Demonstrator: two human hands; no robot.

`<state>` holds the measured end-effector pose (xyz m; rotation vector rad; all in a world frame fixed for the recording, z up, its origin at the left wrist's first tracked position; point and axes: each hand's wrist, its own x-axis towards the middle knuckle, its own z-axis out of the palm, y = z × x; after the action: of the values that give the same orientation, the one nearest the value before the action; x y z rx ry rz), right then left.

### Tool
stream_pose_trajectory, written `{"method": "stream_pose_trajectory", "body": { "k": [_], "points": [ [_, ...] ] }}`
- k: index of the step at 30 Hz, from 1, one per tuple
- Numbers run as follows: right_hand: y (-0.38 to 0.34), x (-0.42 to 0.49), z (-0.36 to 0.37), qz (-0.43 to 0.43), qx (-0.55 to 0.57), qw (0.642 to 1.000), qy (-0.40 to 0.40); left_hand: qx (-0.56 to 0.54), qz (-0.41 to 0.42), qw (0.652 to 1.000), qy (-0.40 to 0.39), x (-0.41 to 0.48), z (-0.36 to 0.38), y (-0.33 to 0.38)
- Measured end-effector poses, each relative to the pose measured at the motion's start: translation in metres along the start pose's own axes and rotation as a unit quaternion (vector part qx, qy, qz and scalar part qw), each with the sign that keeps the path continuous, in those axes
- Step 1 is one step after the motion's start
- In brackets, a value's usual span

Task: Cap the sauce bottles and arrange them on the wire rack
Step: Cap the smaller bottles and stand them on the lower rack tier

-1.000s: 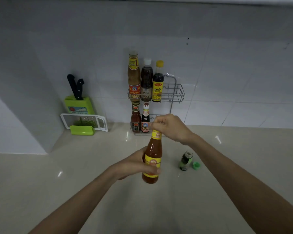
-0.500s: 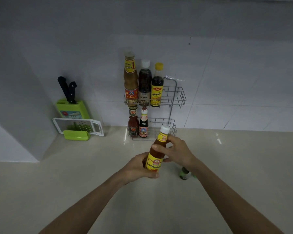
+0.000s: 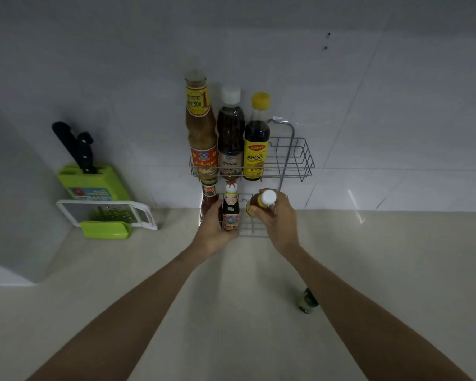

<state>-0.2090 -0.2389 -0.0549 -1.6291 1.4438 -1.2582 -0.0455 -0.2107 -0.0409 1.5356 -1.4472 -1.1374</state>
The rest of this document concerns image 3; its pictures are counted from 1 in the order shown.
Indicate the green knife block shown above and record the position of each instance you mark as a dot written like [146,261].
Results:
[93,184]

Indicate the person's left hand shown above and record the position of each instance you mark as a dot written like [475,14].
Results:
[212,238]

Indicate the green plastic grater holder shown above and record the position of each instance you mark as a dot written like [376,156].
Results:
[105,230]

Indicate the red sauce bottle gold cap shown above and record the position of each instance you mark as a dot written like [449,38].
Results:
[209,194]

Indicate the person's right hand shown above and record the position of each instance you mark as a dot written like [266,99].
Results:
[283,230]

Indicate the dark bottle white cap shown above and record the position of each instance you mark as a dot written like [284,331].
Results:
[231,130]

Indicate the tall brown sauce bottle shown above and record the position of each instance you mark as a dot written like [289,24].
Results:
[200,130]

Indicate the white frame metal grater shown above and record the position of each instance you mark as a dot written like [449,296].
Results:
[65,212]

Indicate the small green label bottle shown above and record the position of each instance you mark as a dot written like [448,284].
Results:
[307,302]

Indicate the person's left forearm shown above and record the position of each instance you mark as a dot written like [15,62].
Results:
[123,317]

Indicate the dark bottle yellow label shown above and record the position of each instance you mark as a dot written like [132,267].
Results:
[256,146]

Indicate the orange sauce bottle white cap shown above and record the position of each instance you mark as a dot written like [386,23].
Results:
[262,201]

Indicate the dark bottle red-white cap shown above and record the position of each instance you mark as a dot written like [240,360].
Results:
[230,212]

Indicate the person's right forearm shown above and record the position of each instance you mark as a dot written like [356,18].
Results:
[377,321]

